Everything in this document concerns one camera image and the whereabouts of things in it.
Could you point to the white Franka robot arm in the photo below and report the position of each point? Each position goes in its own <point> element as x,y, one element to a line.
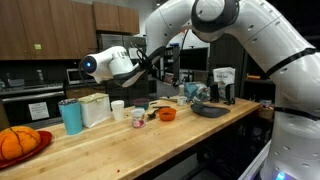
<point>266,50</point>

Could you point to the stacked white cups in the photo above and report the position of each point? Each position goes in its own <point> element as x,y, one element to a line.
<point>117,110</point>

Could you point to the black marker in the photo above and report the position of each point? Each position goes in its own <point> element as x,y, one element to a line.
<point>161,107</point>

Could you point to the purple and teal bowl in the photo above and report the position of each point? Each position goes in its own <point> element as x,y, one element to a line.
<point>141,103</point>

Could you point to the small white mug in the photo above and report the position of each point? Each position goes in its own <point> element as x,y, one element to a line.
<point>181,100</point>

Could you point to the orange bowl of beans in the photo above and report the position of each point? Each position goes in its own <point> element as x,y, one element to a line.
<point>166,114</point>

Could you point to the black spoon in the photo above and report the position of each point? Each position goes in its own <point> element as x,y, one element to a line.
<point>152,114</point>

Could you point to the blue crumpled plastic bag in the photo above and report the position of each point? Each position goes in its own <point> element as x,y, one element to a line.
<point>196,91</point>

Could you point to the grey plastic dustpan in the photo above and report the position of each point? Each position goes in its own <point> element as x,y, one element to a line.
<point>210,111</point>

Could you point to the black desktop speaker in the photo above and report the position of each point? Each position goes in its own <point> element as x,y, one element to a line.
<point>214,92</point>
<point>230,94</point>

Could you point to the stainless steel refrigerator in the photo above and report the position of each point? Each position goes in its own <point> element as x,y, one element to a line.
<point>110,40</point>

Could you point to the steel microwave oven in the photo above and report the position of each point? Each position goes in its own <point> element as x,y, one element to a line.
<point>75,76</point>

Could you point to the teal metal tumbler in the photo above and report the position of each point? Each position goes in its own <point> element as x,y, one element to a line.
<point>70,118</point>

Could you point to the wicker basket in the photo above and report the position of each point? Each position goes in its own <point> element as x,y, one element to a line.
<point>266,111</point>

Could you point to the white sign on oven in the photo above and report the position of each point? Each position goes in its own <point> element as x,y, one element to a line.
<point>38,111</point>

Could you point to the red plate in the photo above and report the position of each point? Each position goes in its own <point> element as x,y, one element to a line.
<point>43,140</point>

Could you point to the black kitchen stove oven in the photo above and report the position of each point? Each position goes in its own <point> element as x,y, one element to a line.
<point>31,96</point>

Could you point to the green sticky note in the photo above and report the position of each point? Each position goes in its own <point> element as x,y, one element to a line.
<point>37,47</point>

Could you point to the orange plush pumpkin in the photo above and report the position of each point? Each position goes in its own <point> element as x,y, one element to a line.
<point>18,143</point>

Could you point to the brown wooden wall cabinets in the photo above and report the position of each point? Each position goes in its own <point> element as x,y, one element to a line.
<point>50,30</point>

